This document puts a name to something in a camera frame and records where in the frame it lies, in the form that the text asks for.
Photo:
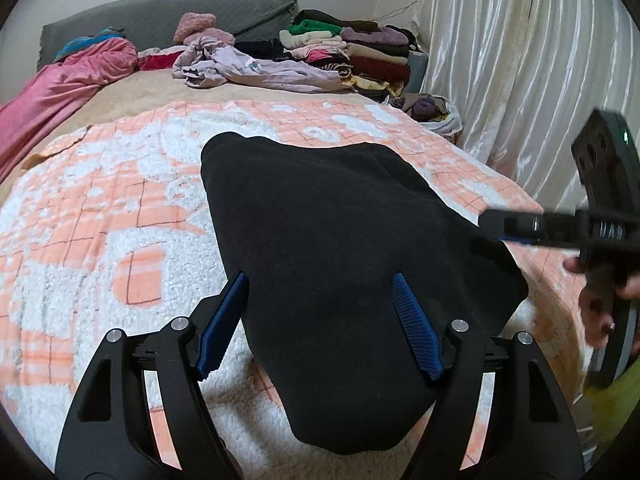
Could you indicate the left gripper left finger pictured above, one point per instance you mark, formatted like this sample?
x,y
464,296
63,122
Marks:
x,y
216,319

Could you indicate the magenta satin quilt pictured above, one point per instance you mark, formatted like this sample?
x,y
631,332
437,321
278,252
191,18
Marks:
x,y
57,92

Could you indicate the lilac crumpled garment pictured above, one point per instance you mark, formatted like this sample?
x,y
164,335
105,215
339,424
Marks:
x,y
209,63

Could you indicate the grey bed headboard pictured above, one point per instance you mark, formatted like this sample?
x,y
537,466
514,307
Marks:
x,y
152,23

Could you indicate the black sweater with orange trim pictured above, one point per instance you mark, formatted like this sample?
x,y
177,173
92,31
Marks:
x,y
322,235

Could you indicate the white satin curtain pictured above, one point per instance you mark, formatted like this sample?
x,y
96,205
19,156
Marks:
x,y
525,76

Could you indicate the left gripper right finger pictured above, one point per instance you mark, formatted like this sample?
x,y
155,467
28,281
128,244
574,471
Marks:
x,y
433,351

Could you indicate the red garment by headboard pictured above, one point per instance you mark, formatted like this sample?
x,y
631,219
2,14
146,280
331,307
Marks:
x,y
159,59

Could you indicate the bag of clothes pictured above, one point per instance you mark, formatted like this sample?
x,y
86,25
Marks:
x,y
433,112

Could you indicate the stack of folded clothes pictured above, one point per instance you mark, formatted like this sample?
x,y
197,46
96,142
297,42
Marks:
x,y
378,61

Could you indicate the pink fluffy garment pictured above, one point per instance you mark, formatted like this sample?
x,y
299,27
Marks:
x,y
192,26

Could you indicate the green sleeve right forearm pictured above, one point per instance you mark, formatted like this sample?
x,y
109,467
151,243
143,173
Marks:
x,y
611,407

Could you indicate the right hand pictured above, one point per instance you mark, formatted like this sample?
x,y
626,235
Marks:
x,y
599,325

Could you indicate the blue garment by headboard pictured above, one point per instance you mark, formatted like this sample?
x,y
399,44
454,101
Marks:
x,y
83,42

